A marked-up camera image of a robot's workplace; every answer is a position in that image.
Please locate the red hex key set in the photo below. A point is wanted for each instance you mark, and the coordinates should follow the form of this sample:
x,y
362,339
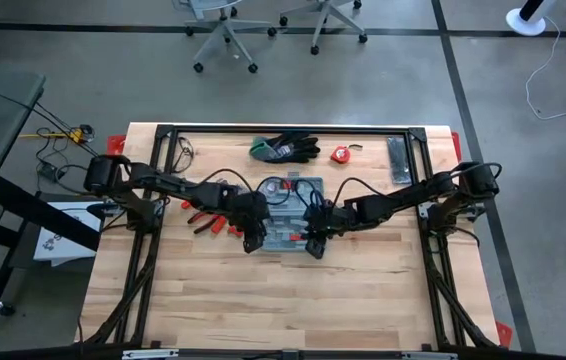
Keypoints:
x,y
288,184

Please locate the small red block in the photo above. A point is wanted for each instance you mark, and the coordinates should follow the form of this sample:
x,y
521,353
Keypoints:
x,y
236,231

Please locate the silver metal bracket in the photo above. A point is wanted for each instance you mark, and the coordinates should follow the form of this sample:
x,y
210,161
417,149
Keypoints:
x,y
430,356
150,354

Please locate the grey plastic tool case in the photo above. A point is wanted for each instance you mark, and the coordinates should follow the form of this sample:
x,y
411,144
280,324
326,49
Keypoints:
x,y
283,220

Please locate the black aluminium table frame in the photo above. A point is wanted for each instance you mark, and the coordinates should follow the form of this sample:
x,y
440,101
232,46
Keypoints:
x,y
288,130

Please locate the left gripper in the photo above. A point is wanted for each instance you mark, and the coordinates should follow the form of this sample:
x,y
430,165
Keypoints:
x,y
253,210

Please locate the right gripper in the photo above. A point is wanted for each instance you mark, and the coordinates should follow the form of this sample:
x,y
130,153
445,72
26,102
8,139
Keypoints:
x,y
330,217

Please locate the white printed box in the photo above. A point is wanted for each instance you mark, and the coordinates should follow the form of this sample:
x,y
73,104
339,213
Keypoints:
x,y
63,240

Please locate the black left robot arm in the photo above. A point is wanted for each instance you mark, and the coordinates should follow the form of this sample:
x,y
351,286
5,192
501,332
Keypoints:
x,y
173,184

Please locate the grey office chair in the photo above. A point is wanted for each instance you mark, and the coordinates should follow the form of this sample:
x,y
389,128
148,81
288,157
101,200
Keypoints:
x,y
324,15
224,27

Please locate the yellow black connector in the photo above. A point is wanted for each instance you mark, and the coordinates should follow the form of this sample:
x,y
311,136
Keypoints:
x,y
82,134

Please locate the black red-tipped long tool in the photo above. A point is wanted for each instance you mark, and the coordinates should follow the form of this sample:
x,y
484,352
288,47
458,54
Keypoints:
x,y
202,226

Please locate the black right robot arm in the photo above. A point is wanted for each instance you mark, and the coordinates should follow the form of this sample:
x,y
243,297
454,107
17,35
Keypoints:
x,y
403,200

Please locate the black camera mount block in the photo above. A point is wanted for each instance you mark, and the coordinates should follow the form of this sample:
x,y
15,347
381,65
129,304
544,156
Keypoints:
x,y
293,355

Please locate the black grey work glove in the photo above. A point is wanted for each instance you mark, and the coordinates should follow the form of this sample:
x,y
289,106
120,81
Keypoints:
x,y
293,137
303,152

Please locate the black power adapter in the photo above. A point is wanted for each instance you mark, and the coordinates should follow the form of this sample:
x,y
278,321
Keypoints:
x,y
51,172

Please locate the red tape measure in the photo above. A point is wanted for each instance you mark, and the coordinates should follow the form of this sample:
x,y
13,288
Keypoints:
x,y
340,155

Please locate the white fan base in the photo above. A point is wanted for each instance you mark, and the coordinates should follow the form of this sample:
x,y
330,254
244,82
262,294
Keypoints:
x,y
523,22

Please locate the black table base frame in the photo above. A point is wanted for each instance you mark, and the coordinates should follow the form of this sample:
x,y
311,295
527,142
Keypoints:
x,y
38,210

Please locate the black flat rectangular bar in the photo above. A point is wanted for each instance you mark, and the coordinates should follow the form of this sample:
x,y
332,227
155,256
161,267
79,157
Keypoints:
x,y
398,160

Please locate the red table clamp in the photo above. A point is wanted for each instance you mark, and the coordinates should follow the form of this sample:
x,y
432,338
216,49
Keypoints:
x,y
456,145
115,145
503,334

